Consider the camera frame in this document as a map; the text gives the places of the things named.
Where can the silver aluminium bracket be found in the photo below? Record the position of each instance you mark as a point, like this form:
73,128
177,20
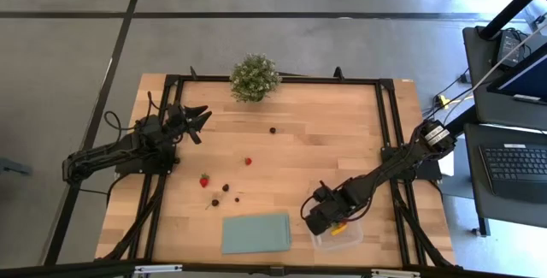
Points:
395,273
158,268

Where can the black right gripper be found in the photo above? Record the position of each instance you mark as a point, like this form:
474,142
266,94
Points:
325,216

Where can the dark computer monitor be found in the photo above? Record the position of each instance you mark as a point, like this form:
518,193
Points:
530,81

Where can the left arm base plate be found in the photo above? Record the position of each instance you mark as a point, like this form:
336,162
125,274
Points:
128,167

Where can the black metal table frame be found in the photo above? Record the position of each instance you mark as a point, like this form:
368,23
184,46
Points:
307,80

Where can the yellow pepper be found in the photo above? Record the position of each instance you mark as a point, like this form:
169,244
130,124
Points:
339,229

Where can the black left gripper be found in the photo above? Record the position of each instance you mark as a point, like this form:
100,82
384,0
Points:
177,119

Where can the clear plastic container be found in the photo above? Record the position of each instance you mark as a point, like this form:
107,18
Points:
351,240

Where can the yellow plug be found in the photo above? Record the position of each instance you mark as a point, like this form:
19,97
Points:
441,98

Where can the black metal post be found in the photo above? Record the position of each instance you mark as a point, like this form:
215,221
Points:
513,8

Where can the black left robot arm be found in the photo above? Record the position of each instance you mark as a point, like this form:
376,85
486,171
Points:
107,154

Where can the black keyboard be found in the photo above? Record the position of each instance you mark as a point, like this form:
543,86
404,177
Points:
521,162

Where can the grey blue floor object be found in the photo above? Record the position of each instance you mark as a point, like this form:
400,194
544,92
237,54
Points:
15,167

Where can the large red strawberry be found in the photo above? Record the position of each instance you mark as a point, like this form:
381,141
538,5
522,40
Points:
204,180

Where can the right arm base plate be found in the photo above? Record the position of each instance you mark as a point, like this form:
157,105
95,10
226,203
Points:
427,172

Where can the black power adapter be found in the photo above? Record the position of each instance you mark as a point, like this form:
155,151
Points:
510,47

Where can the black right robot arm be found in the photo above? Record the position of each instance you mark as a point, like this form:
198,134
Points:
384,171

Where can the white paper sheet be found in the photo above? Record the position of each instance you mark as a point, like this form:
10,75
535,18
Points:
448,166

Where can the folded green cloth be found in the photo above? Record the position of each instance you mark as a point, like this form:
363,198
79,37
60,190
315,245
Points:
256,233

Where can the potted green plant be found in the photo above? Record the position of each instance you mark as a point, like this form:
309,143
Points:
255,77

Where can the black desk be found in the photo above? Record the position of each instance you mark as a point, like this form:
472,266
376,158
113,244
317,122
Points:
483,111
474,162

